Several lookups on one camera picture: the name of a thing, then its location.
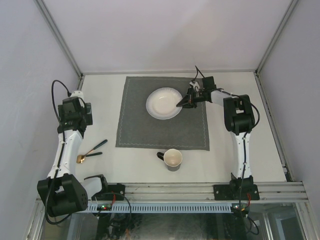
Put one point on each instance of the blue slotted cable duct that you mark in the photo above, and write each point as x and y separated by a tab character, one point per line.
150	208

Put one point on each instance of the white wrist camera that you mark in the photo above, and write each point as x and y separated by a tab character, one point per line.
195	85
78	94

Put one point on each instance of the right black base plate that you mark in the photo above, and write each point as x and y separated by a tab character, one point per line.
224	192

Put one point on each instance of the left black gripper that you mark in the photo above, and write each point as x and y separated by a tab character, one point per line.
86	112

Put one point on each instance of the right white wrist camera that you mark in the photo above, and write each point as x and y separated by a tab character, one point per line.
195	85

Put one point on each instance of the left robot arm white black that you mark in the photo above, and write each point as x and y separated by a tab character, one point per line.
61	192

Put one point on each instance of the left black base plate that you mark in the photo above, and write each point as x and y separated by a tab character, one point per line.
113	191

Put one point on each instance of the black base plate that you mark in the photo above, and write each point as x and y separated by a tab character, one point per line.
113	191
224	192

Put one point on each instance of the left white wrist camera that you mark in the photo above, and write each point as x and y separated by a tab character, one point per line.
78	94

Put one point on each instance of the white bowl plate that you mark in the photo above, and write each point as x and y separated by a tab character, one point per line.
161	103

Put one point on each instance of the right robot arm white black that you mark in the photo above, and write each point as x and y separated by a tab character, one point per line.
240	118

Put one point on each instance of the gold fork green handle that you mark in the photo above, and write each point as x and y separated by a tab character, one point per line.
94	154

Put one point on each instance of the grey cloth napkin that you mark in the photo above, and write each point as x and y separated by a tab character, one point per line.
150	118

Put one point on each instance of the dark mug cream inside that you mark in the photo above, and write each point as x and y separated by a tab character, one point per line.
172	159

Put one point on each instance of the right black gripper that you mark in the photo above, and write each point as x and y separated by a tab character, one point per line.
187	101

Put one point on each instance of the gold spoon green handle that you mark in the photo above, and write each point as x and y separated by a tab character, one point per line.
90	152

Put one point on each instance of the aluminium front rail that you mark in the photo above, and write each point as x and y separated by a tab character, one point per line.
269	192

